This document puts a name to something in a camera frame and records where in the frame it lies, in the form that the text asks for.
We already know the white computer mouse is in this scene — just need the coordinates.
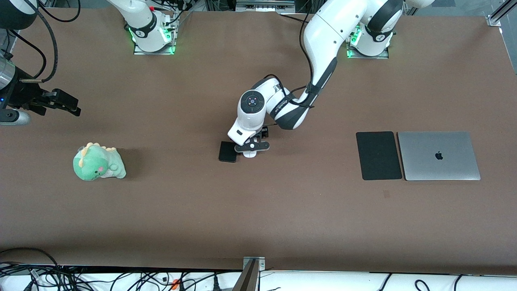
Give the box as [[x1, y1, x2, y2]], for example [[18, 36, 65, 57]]
[[244, 137, 259, 158]]

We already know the black phone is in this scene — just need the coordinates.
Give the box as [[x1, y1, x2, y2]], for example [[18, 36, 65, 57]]
[[219, 141, 239, 163]]

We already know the black mouse pad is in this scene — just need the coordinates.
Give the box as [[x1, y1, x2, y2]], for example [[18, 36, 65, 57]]
[[356, 131, 403, 181]]

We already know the green dinosaur plush toy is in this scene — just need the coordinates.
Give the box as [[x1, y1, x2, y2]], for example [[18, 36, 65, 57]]
[[73, 142, 127, 181]]

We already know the grey metal box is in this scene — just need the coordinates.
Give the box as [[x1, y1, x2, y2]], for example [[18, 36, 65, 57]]
[[235, 0, 296, 13]]

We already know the silver closed laptop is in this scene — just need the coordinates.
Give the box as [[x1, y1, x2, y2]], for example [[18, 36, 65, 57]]
[[397, 131, 481, 181]]

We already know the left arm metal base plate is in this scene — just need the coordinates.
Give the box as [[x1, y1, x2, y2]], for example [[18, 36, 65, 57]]
[[346, 46, 389, 59]]

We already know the metal table edge bracket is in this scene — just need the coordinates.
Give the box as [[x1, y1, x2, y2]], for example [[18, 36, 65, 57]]
[[233, 256, 266, 291]]

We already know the thick black floor cable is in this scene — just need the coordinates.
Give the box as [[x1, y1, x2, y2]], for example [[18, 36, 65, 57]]
[[0, 247, 59, 269]]

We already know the aluminium frame profile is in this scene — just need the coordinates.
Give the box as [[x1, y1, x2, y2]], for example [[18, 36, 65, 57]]
[[487, 0, 517, 27]]

